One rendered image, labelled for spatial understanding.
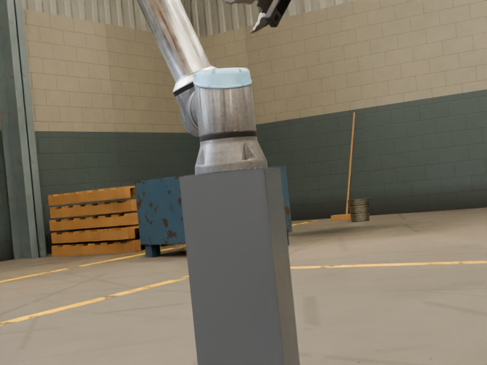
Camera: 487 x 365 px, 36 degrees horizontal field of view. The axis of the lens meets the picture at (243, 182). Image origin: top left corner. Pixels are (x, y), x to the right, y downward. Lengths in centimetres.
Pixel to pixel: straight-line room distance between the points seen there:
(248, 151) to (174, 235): 493
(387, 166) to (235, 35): 317
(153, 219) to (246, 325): 518
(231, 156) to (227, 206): 13
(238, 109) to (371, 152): 879
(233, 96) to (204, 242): 37
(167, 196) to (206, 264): 495
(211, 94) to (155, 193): 508
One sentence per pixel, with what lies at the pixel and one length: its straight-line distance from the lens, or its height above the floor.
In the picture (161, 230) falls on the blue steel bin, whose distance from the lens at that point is 695.
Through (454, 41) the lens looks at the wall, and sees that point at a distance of 1034.
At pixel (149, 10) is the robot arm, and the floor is 107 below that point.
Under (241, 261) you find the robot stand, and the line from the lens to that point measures 187.
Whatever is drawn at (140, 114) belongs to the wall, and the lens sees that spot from 1102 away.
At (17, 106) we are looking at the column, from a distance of 900.
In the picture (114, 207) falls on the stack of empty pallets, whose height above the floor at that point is 49.
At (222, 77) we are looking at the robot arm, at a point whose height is 84.
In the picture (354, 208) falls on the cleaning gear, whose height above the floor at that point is 17.
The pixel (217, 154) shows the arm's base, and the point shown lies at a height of 65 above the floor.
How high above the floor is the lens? 55
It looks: level
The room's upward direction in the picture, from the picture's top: 6 degrees counter-clockwise
